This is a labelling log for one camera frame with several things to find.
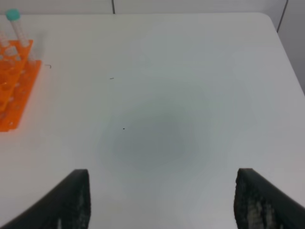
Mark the orange test tube rack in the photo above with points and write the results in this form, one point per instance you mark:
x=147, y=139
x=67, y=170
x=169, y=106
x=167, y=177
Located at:
x=17, y=79

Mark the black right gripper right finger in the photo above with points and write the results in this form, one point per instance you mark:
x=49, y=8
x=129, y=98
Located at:
x=258, y=204

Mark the back-row tube far right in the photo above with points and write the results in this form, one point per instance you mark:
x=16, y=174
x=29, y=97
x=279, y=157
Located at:
x=13, y=16

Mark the back-row tube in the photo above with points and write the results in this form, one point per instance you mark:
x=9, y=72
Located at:
x=4, y=40
x=13, y=16

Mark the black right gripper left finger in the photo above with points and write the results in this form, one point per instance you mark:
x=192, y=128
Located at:
x=66, y=206

